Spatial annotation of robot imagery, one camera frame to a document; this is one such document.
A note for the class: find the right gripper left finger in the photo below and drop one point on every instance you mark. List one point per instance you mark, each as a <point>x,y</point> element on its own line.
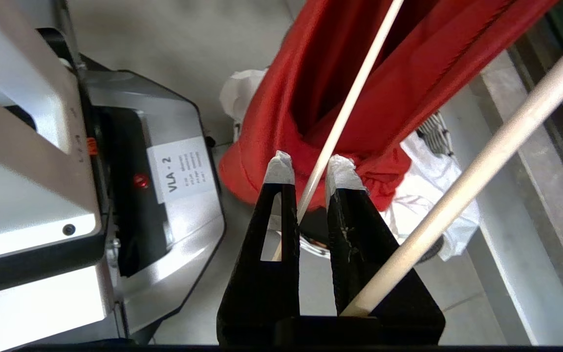
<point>262,288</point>

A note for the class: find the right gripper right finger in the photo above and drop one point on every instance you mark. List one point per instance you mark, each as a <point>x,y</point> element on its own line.
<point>359,244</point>

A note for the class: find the white garment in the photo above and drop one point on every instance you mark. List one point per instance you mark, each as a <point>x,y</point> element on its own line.
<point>433,195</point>

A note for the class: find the red garment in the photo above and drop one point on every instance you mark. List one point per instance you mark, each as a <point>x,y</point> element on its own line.
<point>359,98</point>

